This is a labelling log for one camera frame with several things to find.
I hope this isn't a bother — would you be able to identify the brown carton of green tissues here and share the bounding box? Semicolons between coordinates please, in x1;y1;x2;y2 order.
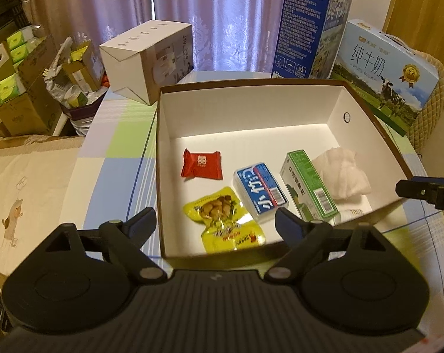
5;26;60;89

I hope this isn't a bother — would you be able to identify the red candy packet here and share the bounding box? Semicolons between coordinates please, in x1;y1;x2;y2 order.
181;148;222;181

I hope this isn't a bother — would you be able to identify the green medicine box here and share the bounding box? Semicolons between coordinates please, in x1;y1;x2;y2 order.
279;150;338;223

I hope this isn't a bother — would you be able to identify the light blue cow milk carton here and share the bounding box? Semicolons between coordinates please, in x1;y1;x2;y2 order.
330;18;440;136

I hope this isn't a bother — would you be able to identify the small open cardboard box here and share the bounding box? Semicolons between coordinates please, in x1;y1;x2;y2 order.
62;40;105;92

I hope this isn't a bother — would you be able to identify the clear plastic bag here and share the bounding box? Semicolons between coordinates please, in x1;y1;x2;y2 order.
43;37;83;118

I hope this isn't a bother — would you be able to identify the white appliance box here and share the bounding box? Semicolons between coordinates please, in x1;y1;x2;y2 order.
99;20;195;105

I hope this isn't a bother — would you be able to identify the lilac sheer curtain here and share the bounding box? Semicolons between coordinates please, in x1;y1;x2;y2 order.
150;0;327;78

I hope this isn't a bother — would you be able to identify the beige cartoon printed sheet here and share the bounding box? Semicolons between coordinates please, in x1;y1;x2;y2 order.
0;136;85;276

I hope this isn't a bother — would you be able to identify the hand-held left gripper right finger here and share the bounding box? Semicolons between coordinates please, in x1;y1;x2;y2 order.
264;208;389;284

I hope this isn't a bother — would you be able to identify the white-handled tissue carton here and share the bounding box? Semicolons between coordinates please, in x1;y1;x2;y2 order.
0;42;61;136

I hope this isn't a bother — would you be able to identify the wooden door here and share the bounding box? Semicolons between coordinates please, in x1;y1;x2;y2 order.
383;0;444;67

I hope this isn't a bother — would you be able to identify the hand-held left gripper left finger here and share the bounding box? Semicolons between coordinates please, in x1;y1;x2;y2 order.
42;208;167;284

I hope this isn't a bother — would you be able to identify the beige patterned curtain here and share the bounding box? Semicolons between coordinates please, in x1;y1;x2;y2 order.
18;0;154;78

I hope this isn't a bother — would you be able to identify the tall dark blue milk carton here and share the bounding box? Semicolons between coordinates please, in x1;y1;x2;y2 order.
271;0;355;79

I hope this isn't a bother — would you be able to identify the blue floss pick case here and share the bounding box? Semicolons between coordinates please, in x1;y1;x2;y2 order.
233;162;289;223

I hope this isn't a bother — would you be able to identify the dark waste bin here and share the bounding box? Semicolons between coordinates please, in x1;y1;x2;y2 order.
66;94;105;137

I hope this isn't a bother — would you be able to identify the brown cardboard box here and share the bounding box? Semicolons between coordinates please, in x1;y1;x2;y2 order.
156;78;413;259

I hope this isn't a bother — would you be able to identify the yellow snack packet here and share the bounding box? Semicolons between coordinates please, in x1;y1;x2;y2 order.
182;187;267;254

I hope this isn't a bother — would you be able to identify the quilted beige chair cover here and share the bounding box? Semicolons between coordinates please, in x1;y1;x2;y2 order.
406;53;444;155

